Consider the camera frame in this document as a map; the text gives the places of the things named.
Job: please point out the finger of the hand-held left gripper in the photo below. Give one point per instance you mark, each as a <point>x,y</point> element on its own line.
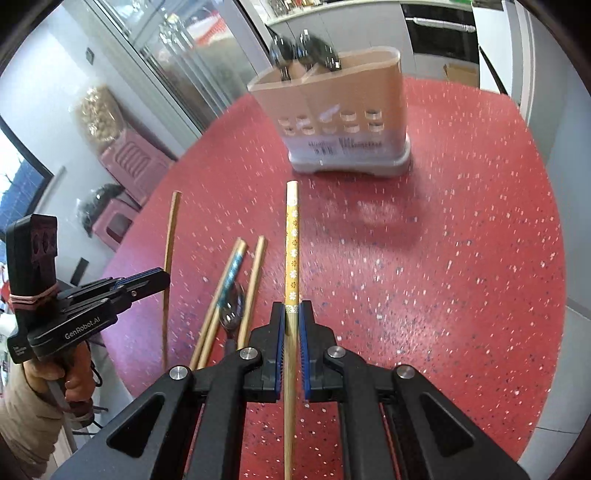
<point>138,291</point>
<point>138,278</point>

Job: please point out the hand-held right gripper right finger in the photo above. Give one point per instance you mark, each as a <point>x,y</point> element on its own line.
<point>304,350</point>

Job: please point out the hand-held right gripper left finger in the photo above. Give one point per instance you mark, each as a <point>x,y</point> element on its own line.
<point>277,341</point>

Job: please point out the blue patterned wooden chopstick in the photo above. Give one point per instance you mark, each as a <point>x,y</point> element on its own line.
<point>232,270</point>

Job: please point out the yellow patterned wooden chopstick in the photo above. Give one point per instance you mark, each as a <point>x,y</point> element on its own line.
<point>292,240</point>

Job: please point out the beige utensil holder grey base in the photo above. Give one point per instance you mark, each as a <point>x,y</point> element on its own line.
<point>341,92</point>

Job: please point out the person's left forearm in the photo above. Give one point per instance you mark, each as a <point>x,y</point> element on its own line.
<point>27,415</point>

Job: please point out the person's left hand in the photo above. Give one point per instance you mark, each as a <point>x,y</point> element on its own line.
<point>78,369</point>

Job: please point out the small pink plastic stool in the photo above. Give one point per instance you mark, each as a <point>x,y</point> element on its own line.
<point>115,226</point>

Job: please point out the window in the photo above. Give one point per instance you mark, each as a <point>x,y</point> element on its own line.
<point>18,184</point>

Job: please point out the black plastic bag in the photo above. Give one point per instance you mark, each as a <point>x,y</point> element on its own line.
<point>97,203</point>

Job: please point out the stack of pink plastic stools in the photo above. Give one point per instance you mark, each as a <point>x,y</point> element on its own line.
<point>134,161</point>

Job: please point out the clear bag of pale nuts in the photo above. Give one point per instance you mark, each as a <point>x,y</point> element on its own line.
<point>99,115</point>

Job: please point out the glass sliding door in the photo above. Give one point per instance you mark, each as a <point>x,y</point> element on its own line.
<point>184,55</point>

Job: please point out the cardboard box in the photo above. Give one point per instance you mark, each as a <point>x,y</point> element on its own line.
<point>461,74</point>

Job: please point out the black built-in oven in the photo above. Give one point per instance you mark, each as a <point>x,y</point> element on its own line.
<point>438,32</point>

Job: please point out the white refrigerator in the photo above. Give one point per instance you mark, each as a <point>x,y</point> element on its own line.
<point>501,41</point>

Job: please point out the dark wall switch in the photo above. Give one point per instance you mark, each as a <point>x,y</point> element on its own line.
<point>90,54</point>

